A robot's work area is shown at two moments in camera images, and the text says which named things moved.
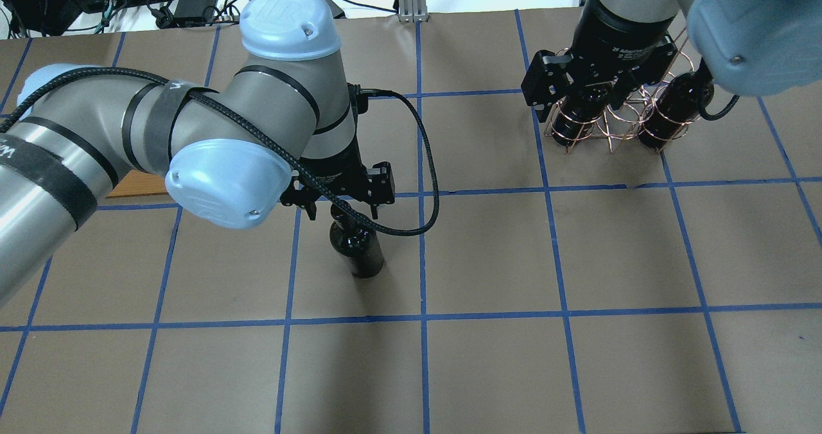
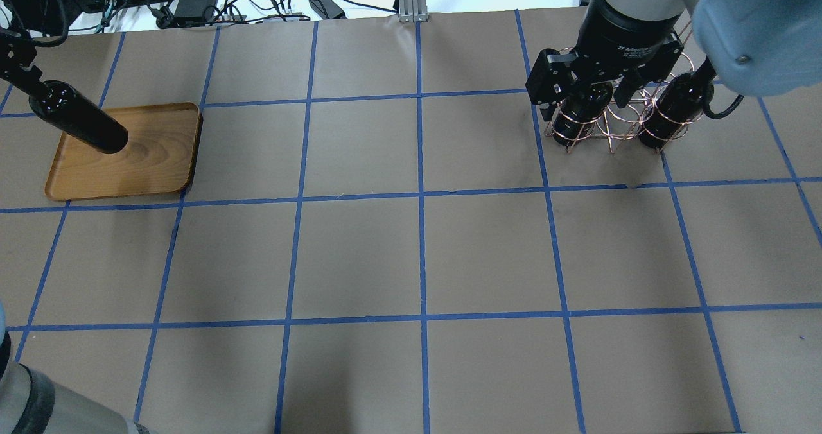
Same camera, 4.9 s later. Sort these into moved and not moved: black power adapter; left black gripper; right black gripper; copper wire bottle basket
Moved: left black gripper
Not moved: black power adapter; right black gripper; copper wire bottle basket
